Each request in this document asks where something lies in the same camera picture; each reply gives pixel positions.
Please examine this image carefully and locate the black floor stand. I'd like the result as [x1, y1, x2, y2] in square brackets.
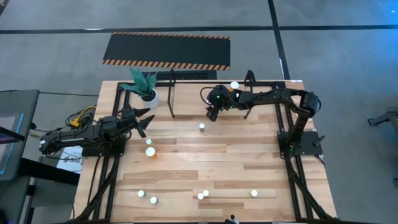
[367, 106, 398, 135]

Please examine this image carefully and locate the white plant pot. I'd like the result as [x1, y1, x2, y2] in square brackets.
[139, 88, 160, 110]

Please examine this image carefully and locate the green snake plant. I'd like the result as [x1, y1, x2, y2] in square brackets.
[119, 67, 158, 96]

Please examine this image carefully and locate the white printed paper sheet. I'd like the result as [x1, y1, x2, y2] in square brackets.
[57, 145, 85, 174]

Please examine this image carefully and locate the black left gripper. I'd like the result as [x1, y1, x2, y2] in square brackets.
[114, 106, 155, 139]

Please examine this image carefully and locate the tablet screen with blue edge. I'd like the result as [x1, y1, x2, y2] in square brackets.
[0, 113, 25, 175]

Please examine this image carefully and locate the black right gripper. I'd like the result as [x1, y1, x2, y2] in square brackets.
[206, 85, 242, 122]

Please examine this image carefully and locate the black hazard-striped floor mat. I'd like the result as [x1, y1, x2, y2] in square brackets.
[101, 30, 231, 72]

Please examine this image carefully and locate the wooden shelf with black frame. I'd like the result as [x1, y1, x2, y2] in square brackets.
[167, 68, 257, 120]

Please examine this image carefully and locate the black textured floor mat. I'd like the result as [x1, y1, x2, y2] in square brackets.
[141, 70, 218, 81]

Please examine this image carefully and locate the yellow cable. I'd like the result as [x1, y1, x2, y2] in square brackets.
[68, 105, 97, 128]

